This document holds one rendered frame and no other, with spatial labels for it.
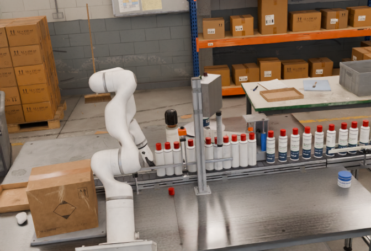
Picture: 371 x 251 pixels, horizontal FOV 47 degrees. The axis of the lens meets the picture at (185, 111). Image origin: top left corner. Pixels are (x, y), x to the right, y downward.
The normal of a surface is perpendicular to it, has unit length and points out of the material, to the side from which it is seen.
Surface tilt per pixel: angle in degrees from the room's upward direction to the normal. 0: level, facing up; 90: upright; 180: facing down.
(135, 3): 89
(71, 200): 90
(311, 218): 0
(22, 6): 90
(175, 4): 90
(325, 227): 0
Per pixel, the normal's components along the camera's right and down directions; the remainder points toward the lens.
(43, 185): -0.07, -0.93
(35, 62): 0.14, 0.36
